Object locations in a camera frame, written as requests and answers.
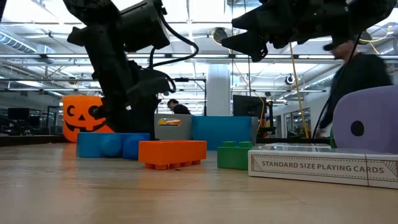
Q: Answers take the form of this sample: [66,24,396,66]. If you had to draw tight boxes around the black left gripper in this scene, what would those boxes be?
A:
[67,0,171,138]

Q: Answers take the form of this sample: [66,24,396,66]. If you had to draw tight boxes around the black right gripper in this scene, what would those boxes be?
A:
[221,0,352,62]

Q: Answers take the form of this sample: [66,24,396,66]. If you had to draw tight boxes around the red-orange toy brick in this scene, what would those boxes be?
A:
[138,139,208,170]

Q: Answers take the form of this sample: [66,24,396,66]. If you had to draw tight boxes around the blue heart-shaped toy block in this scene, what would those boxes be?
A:
[76,132,124,159]

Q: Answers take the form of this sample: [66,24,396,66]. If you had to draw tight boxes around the small green toy brick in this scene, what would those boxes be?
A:
[216,141,254,170]

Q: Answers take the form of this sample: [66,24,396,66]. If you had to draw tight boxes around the clear-lidded white card case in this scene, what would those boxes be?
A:
[253,142,333,154]

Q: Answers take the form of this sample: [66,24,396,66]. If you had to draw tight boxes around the white playing cards box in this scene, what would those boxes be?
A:
[248,150,398,190]

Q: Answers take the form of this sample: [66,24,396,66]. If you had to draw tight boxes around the light grey plastic bin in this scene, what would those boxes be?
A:
[154,113,193,141]

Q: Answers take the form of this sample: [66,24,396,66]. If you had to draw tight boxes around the person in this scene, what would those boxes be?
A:
[167,98,192,115]
[315,39,394,139]

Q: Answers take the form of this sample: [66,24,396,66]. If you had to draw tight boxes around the orange pumpkin face bucket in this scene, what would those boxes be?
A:
[61,95,114,144]

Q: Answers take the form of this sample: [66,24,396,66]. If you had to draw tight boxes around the white square pillar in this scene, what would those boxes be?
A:
[206,63,233,117]

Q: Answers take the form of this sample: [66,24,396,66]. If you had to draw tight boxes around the teal plastic bin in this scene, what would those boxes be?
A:
[191,116,253,151]

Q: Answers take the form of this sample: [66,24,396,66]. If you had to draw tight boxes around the black computer monitor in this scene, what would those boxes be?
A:
[232,95,267,118]

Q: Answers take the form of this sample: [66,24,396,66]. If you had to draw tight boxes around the smoky dark grey bin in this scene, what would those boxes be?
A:
[250,116,259,144]

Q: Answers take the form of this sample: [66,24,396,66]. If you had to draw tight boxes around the small black monitor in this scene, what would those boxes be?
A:
[7,107,31,121]

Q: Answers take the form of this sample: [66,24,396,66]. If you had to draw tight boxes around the small dark green brick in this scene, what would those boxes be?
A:
[328,127,338,149]

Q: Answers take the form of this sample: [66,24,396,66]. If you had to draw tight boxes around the purple foam die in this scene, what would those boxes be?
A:
[331,85,398,155]

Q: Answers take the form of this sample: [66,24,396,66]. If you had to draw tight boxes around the black ceiling cable reel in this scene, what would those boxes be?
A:
[213,27,229,44]
[354,29,373,46]

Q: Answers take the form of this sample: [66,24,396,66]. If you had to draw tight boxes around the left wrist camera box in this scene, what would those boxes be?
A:
[136,70,174,98]

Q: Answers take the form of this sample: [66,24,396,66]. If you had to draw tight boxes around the yellow hanging cable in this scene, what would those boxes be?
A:
[289,42,310,139]

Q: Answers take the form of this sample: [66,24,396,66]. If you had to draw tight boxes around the black aluminium table frame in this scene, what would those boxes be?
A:
[0,134,333,147]

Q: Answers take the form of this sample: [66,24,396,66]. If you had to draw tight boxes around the silver ventilation duct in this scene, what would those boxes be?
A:
[0,30,40,54]

